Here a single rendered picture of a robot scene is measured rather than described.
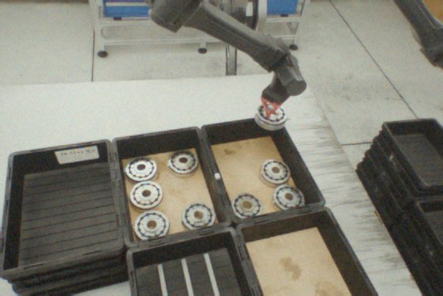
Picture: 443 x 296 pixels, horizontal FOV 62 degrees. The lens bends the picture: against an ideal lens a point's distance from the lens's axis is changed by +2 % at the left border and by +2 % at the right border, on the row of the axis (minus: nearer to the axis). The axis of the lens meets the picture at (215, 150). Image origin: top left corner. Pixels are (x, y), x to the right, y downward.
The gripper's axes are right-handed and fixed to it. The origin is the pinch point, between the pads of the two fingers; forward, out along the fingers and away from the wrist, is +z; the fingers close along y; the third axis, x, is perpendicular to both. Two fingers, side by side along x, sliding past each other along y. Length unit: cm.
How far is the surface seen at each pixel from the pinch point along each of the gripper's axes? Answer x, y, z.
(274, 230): -21.7, -26.2, 17.7
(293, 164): -13.6, -1.2, 15.7
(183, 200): 7.5, -33.8, 22.2
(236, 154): 5.7, -6.6, 21.5
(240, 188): -4.0, -18.0, 21.5
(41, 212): 38, -64, 24
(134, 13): 163, 95, 70
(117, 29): 199, 108, 106
